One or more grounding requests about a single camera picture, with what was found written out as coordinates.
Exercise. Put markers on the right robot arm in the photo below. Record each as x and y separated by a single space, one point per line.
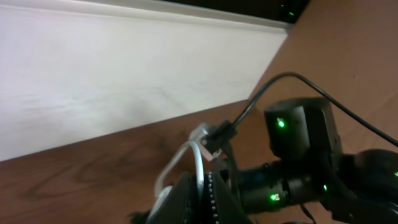
357 188

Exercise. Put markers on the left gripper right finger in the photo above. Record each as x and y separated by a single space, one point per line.
221 207

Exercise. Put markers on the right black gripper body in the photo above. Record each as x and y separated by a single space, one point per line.
276 185

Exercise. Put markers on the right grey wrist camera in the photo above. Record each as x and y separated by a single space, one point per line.
213 141

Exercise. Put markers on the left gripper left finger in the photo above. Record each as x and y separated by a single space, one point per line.
181 204

